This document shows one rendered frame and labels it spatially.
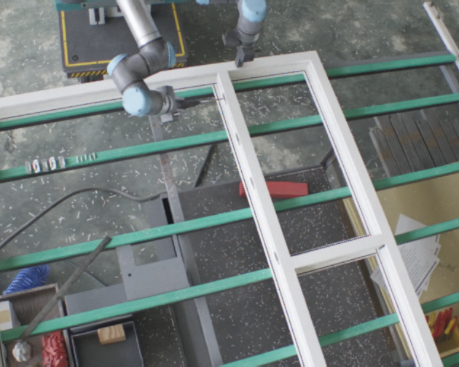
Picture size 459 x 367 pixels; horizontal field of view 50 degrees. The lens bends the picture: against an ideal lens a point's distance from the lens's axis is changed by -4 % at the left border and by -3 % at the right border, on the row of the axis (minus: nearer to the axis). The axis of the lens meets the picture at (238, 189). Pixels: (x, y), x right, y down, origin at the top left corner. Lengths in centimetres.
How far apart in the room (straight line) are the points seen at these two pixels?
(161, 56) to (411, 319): 129
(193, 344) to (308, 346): 52
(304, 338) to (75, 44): 199
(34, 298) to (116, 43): 151
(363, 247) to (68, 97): 124
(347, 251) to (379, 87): 188
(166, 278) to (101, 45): 156
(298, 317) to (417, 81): 236
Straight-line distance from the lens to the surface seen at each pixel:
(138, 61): 177
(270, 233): 182
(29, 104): 205
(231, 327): 207
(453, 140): 317
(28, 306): 209
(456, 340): 233
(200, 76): 209
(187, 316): 208
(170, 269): 181
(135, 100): 170
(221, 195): 221
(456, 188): 260
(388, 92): 358
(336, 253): 187
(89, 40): 297
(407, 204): 243
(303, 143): 312
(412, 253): 235
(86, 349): 204
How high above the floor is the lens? 261
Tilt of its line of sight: 65 degrees down
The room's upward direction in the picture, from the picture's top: 24 degrees clockwise
